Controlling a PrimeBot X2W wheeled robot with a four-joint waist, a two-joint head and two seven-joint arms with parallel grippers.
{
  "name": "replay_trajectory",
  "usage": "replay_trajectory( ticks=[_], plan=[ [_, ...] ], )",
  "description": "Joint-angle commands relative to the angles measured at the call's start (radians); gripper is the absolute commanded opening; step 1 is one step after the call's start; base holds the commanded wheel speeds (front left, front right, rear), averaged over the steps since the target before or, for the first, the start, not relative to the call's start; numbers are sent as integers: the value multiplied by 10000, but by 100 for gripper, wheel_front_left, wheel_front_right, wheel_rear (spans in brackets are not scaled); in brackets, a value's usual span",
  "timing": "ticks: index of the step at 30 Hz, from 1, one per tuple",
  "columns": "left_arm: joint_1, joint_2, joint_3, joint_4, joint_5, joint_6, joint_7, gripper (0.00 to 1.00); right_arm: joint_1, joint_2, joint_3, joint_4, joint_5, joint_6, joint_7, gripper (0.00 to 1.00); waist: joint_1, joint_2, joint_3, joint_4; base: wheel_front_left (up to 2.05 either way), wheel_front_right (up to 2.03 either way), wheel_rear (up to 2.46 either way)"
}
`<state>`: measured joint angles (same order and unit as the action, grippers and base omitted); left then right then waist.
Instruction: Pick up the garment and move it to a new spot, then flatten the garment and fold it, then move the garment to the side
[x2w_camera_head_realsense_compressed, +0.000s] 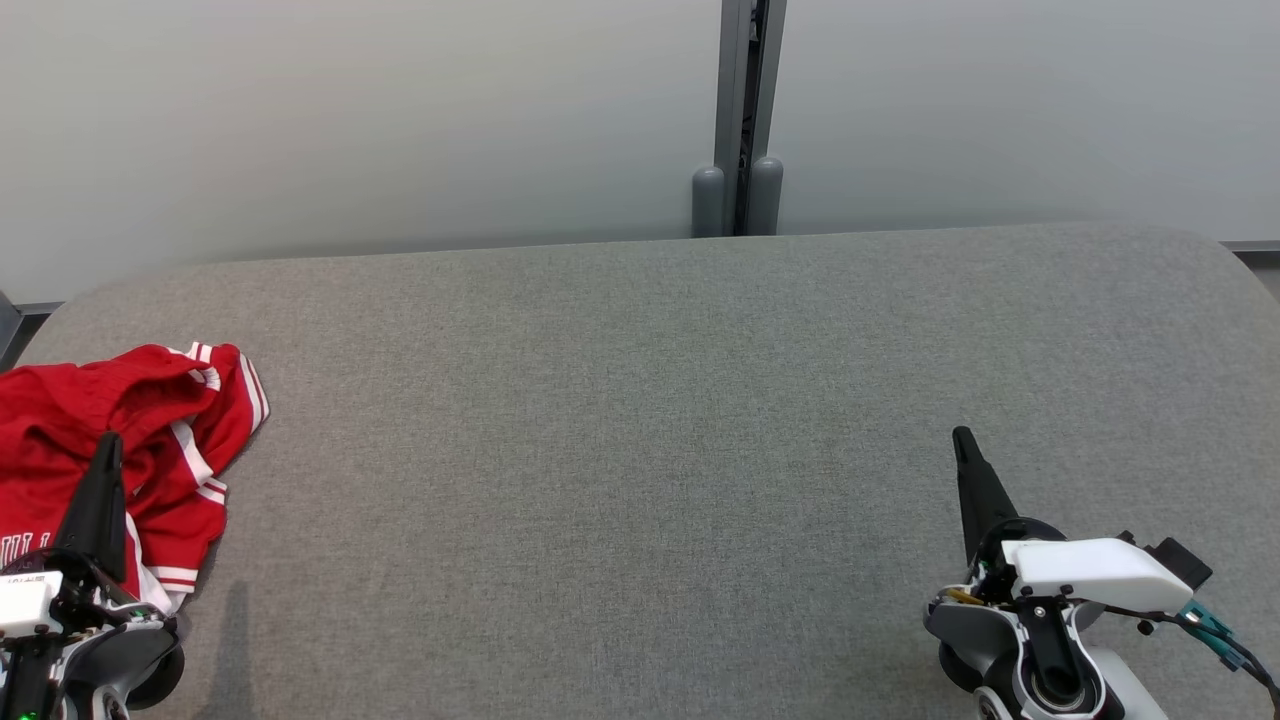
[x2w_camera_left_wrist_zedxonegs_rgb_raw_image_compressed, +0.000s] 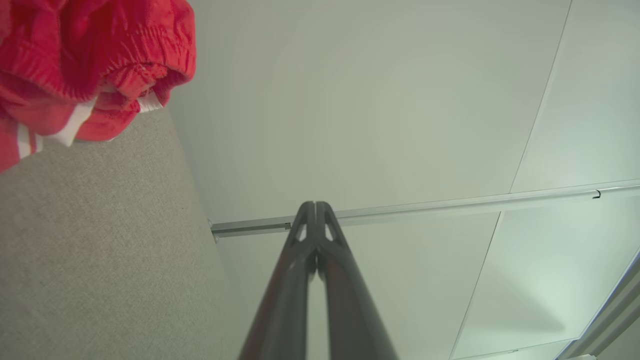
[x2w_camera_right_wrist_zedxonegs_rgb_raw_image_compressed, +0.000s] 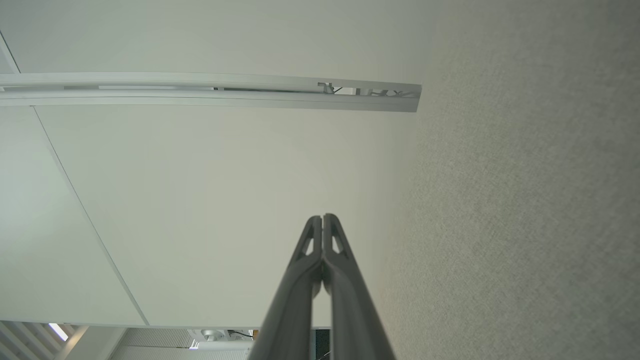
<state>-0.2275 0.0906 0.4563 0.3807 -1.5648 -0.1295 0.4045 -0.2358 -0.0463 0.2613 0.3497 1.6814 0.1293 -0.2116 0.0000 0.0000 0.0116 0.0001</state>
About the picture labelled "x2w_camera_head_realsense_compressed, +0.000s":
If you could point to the red white printed jersey shirt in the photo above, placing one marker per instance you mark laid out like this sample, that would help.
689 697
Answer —
170 505

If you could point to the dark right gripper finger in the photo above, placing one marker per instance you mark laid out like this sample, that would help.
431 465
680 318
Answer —
978 495

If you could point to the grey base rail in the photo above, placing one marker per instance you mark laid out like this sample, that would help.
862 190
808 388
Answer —
1255 247

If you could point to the red shorts white side band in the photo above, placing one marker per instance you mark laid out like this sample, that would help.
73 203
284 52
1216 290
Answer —
80 385

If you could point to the grey frame with dark panel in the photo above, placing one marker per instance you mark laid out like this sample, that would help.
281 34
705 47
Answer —
8 325

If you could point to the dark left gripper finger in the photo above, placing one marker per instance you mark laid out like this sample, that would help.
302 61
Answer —
95 510

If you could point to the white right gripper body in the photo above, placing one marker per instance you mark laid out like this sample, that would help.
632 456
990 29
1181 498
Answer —
1090 572

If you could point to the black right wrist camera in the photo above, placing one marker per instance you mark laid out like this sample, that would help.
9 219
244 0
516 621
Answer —
1175 562

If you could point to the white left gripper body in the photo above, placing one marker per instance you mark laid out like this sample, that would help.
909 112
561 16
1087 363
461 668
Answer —
25 605

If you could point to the grey metal partition post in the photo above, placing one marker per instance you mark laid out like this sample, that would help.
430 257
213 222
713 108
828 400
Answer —
740 120

